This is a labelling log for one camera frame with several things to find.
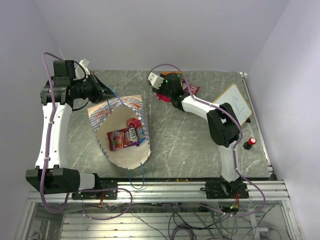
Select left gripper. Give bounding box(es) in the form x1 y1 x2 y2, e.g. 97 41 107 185
71 71 118 104

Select checkered paper bag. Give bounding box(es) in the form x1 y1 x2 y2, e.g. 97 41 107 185
86 86 153 192

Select pink crisps bag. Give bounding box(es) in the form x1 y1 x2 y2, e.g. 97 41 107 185
156 83 200 103

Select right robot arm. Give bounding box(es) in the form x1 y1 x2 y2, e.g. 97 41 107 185
155 72 242 198

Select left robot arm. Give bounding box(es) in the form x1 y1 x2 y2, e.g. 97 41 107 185
25 59 116 199

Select small red candy packet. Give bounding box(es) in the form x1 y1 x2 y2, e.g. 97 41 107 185
126 117 141 129

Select purple chocolate pack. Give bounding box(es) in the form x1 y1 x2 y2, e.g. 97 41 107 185
106 127 140 151

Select blue candy packet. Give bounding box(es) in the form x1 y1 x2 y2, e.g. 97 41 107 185
135 127 146 144

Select red emergency stop button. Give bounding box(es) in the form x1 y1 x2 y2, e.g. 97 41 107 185
243 137 257 150

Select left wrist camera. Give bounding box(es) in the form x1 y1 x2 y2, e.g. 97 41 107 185
75 58 90 80

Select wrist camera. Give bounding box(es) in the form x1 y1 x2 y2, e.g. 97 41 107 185
75 58 90 80
147 72 165 90

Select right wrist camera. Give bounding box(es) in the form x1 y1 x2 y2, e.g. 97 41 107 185
147 72 165 90

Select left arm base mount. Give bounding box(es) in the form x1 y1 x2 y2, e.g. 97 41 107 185
71 180 118 200

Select small whiteboard yellow frame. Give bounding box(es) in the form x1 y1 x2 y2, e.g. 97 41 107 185
213 84 252 126

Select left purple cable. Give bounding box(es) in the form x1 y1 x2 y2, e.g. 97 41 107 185
39 51 71 214

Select aluminium rail frame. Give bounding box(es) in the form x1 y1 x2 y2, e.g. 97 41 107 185
17 70 302 240

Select tangled floor cables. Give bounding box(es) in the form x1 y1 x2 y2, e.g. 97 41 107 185
82 188 283 240

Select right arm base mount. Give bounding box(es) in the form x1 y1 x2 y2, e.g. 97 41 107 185
200 177 249 199

